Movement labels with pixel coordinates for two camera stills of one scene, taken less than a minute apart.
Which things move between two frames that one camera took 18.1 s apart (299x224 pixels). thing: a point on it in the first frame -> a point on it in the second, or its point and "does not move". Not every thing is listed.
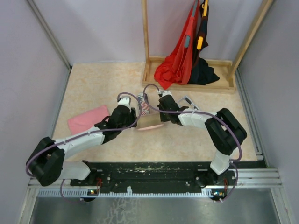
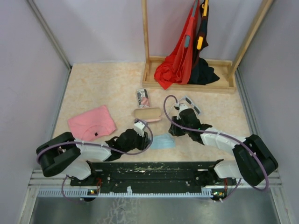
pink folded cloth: (88, 120) does not move
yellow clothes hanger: (200, 39) does not move
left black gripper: (132, 115) -> (144, 141)
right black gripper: (163, 118) -> (174, 130)
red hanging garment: (176, 68) does not move
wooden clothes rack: (223, 69) does not move
